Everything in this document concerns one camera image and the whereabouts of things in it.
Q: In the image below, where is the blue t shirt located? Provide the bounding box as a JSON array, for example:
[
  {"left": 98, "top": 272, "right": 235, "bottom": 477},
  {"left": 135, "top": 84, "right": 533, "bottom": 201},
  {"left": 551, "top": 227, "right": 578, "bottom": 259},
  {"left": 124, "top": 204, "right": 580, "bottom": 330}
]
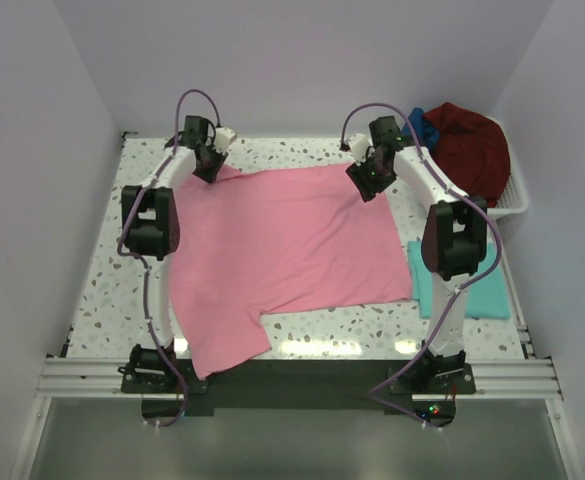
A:
[{"left": 401, "top": 108, "right": 441, "bottom": 154}]

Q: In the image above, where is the dark red t shirt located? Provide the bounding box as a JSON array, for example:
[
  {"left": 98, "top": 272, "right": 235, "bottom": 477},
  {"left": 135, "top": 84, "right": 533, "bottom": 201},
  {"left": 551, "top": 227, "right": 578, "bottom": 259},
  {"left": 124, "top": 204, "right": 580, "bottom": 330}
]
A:
[{"left": 424, "top": 102, "right": 511, "bottom": 207}]

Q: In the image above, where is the white plastic laundry basket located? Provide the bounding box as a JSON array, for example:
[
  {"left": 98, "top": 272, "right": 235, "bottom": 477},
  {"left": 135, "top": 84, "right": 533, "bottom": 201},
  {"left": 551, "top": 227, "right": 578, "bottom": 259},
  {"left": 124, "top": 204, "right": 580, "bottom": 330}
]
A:
[{"left": 488, "top": 116, "right": 530, "bottom": 220}]

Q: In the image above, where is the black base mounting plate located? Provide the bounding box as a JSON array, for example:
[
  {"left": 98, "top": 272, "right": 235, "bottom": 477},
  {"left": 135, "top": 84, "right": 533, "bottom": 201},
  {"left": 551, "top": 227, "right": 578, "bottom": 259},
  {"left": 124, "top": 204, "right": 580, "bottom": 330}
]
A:
[{"left": 118, "top": 350, "right": 477, "bottom": 426}]

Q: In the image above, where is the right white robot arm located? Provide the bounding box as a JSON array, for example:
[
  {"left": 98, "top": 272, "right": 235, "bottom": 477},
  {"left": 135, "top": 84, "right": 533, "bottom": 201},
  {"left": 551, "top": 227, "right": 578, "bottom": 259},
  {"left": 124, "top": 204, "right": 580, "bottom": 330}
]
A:
[{"left": 340, "top": 116, "right": 488, "bottom": 393}]

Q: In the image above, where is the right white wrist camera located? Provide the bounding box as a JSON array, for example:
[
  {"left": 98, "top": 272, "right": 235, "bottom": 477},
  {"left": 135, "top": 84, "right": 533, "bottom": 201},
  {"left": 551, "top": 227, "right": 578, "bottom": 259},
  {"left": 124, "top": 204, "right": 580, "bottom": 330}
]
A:
[{"left": 340, "top": 133, "right": 373, "bottom": 164}]

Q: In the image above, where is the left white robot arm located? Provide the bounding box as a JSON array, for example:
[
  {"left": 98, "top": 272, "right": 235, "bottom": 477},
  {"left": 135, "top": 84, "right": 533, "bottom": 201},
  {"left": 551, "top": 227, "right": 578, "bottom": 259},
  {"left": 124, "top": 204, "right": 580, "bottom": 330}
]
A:
[{"left": 117, "top": 115, "right": 236, "bottom": 359}]

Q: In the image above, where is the purple cable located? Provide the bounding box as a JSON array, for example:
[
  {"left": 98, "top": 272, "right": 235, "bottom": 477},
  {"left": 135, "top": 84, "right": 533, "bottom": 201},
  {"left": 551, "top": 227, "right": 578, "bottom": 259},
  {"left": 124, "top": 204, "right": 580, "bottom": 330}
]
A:
[
  {"left": 340, "top": 103, "right": 501, "bottom": 416},
  {"left": 116, "top": 88, "right": 223, "bottom": 429}
]

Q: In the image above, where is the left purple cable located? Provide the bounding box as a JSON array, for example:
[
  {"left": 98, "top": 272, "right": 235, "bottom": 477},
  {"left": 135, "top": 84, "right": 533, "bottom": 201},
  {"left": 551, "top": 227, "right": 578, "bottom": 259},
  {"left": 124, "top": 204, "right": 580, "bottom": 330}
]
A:
[{"left": 116, "top": 88, "right": 223, "bottom": 429}]

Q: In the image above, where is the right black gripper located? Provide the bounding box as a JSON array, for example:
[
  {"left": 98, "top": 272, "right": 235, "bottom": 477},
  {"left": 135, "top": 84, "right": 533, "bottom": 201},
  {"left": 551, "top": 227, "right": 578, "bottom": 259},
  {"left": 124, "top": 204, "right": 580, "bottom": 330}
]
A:
[{"left": 347, "top": 151, "right": 397, "bottom": 203}]

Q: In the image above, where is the aluminium frame rail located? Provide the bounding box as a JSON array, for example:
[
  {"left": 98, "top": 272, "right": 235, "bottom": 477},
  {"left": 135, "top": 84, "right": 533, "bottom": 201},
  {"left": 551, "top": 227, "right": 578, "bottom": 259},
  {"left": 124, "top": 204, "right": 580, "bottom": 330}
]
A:
[{"left": 35, "top": 358, "right": 563, "bottom": 400}]

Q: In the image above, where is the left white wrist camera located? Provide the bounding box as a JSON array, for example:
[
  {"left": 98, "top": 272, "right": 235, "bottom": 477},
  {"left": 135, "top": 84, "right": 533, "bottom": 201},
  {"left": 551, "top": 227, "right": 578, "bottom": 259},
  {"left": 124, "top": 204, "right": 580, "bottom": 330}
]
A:
[{"left": 213, "top": 127, "right": 237, "bottom": 153}]

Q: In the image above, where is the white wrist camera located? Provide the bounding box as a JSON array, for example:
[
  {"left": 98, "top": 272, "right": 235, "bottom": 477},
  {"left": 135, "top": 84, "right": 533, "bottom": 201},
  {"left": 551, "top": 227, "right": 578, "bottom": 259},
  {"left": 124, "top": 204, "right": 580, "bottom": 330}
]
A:
[
  {"left": 340, "top": 133, "right": 373, "bottom": 164},
  {"left": 213, "top": 127, "right": 237, "bottom": 153}
]

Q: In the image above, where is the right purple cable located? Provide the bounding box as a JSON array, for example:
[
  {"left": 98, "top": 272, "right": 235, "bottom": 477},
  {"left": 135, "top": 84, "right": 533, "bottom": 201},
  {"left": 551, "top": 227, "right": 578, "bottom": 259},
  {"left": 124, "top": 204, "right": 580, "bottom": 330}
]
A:
[{"left": 340, "top": 103, "right": 501, "bottom": 416}]

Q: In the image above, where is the pink t shirt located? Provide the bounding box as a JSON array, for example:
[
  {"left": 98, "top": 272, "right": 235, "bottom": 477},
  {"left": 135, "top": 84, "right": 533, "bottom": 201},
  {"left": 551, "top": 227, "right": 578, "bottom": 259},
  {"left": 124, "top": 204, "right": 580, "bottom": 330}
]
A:
[{"left": 170, "top": 164, "right": 412, "bottom": 378}]

